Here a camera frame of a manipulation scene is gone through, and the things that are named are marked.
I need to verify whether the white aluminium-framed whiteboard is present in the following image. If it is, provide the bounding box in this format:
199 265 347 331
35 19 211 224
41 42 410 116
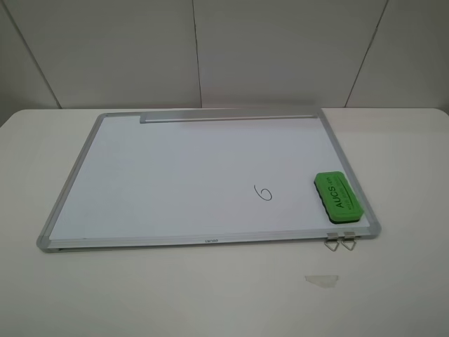
36 110 381 252

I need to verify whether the clear tape piece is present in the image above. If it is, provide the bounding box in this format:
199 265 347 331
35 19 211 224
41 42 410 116
304 275 340 289

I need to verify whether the metal hanging clip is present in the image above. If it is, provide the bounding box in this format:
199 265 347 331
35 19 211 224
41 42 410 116
324 232 340 252
341 232 357 251

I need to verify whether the right metal hanging clip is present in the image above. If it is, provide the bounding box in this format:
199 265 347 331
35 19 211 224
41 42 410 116
341 232 357 251

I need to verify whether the left metal hanging clip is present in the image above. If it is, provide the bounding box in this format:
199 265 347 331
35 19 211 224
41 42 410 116
324 232 340 252

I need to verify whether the green whiteboard eraser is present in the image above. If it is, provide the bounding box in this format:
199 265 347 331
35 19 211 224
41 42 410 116
314 171 364 224

